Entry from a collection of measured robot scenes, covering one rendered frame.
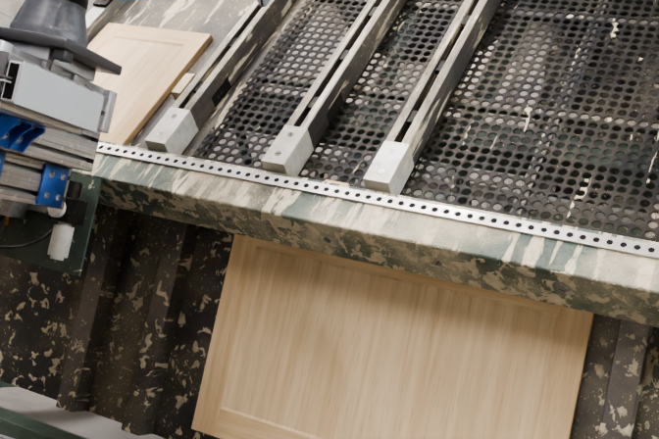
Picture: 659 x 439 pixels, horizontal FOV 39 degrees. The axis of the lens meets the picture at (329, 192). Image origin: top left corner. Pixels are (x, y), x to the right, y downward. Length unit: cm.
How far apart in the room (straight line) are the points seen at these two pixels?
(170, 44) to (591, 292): 143
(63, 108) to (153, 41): 111
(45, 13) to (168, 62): 81
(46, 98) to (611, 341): 123
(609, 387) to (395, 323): 49
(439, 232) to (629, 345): 45
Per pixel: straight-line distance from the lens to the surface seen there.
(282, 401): 226
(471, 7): 243
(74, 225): 232
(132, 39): 277
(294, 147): 211
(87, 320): 253
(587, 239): 183
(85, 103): 170
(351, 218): 194
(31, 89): 156
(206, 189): 212
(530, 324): 206
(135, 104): 251
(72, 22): 187
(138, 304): 251
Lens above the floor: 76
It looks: 3 degrees up
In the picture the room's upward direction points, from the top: 12 degrees clockwise
